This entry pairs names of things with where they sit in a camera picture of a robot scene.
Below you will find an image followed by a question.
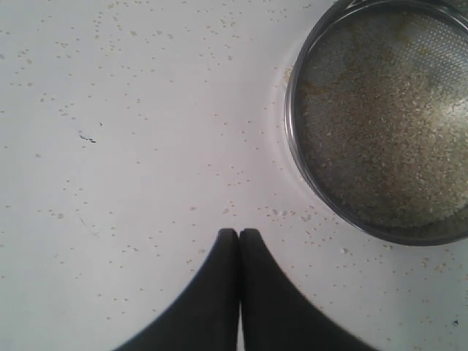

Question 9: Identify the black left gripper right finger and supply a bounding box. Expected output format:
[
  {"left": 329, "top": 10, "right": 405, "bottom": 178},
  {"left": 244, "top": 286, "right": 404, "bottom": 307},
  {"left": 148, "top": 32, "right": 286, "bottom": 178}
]
[{"left": 239, "top": 229, "right": 373, "bottom": 351}]

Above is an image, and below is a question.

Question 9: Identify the round stainless steel sieve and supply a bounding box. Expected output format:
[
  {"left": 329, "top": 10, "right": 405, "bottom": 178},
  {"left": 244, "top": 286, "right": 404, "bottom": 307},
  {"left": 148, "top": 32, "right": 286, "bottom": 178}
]
[{"left": 284, "top": 1, "right": 467, "bottom": 246}]

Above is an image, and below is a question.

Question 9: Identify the yellow grain pile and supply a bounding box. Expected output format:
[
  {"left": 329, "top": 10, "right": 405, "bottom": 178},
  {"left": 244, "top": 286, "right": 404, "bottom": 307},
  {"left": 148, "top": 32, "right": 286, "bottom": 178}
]
[{"left": 300, "top": 68, "right": 467, "bottom": 227}]

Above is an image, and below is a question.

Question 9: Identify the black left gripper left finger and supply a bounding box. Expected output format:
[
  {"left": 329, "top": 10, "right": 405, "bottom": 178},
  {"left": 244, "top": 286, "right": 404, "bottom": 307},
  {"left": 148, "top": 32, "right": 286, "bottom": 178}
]
[{"left": 117, "top": 228, "right": 240, "bottom": 351}]

